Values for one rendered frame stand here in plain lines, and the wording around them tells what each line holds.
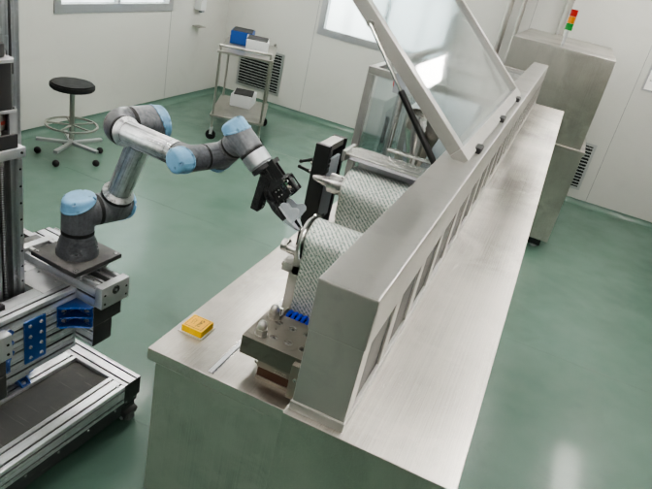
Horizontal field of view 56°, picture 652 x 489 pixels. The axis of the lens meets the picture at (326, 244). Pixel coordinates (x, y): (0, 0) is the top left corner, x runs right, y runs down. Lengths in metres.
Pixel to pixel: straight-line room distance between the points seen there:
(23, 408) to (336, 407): 1.97
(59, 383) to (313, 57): 5.68
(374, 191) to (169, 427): 0.94
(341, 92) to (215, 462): 6.11
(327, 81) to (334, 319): 6.93
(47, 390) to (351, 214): 1.48
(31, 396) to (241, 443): 1.14
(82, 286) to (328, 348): 1.67
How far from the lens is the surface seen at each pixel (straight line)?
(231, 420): 1.80
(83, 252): 2.37
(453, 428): 0.94
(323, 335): 0.79
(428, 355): 1.06
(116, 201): 2.34
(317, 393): 0.84
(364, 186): 1.88
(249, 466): 1.87
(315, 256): 1.72
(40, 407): 2.68
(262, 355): 1.70
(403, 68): 1.37
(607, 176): 7.24
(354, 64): 7.49
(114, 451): 2.79
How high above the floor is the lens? 2.02
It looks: 26 degrees down
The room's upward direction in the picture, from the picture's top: 13 degrees clockwise
